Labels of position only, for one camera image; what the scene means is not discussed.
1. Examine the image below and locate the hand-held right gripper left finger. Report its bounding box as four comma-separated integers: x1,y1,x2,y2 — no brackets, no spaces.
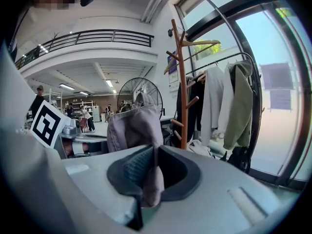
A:
60,144,154,231

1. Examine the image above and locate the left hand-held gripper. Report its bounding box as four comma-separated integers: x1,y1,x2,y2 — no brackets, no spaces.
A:
30,99,108,159

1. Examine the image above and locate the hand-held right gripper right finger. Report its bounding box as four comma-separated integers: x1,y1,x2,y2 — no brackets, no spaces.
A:
143,145,302,234

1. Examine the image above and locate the grey-purple cap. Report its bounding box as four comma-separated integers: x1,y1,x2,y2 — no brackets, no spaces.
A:
106,92,166,207

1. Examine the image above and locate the brown wooden coat rack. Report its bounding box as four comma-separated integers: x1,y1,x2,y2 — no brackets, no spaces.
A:
165,18,200,151

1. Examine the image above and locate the person's left hand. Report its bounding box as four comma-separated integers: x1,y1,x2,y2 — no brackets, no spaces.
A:
62,141,90,156

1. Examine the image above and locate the black bag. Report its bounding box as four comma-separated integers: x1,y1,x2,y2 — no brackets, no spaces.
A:
226,145,252,173

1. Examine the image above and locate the white cabinet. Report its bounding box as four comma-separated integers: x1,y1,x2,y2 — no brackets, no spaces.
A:
92,105,101,123

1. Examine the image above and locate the person's white shirt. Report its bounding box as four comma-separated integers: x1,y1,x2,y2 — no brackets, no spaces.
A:
0,39,117,234

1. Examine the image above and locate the white clothing pile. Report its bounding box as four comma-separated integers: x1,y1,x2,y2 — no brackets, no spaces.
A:
187,139,216,158

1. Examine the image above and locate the large black floor fan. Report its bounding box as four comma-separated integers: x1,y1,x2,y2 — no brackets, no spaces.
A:
117,77,164,121

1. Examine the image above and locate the olive green hanging jacket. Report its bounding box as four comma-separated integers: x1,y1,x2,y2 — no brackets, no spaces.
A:
222,60,254,150

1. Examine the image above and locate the white hanging garment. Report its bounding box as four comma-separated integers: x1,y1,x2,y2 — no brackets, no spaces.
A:
217,62,236,137

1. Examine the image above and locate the black balcony railing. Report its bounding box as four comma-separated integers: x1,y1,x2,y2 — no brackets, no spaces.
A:
14,29,155,70

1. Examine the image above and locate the light grey hanging hoodie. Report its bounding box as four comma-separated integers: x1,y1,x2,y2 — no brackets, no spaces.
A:
200,65,225,146

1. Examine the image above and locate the black hanging garment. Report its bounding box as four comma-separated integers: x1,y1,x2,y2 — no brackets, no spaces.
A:
175,75,206,142

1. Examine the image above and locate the pale window poster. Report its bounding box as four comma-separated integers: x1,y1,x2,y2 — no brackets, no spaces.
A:
269,89,293,112

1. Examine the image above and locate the dark window poster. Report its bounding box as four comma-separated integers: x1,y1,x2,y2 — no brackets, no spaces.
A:
259,62,294,91

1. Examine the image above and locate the black clothes rail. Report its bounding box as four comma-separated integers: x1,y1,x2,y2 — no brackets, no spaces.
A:
184,52,263,176

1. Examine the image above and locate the purple and white wall poster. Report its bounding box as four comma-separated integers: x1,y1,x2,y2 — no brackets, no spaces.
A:
166,49,180,93

